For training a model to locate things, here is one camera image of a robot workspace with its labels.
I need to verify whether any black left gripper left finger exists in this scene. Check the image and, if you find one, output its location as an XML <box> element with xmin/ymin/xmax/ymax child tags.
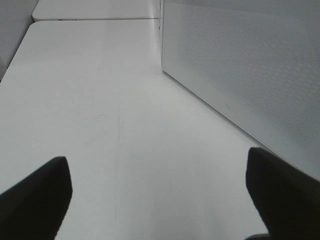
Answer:
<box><xmin>0</xmin><ymin>156</ymin><xmax>73</xmax><ymax>240</ymax></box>

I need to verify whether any white microwave door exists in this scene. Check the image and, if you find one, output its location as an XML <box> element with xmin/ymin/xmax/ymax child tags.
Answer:
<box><xmin>161</xmin><ymin>0</ymin><xmax>320</xmax><ymax>179</ymax></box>

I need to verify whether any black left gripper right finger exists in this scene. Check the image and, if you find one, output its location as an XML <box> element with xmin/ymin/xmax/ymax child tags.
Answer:
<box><xmin>245</xmin><ymin>147</ymin><xmax>320</xmax><ymax>240</ymax></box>

